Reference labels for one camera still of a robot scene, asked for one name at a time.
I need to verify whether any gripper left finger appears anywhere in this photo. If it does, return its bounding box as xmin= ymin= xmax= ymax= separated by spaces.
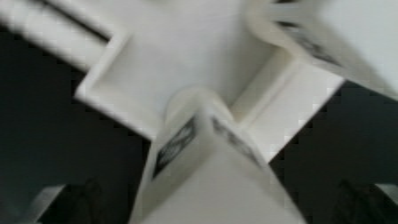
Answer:
xmin=56 ymin=179 xmax=106 ymax=224

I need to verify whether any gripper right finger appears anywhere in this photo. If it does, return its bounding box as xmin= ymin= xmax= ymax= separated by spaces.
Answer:
xmin=331 ymin=180 xmax=398 ymax=224

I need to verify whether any white tagged chair leg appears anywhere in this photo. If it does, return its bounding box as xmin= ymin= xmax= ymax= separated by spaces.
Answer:
xmin=127 ymin=87 xmax=305 ymax=224

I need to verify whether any white chair seat block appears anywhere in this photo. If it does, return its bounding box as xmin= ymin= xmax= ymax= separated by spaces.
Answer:
xmin=0 ymin=0 xmax=347 ymax=164

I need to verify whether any white small chair leg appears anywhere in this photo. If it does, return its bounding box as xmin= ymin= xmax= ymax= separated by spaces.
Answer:
xmin=244 ymin=0 xmax=398 ymax=100

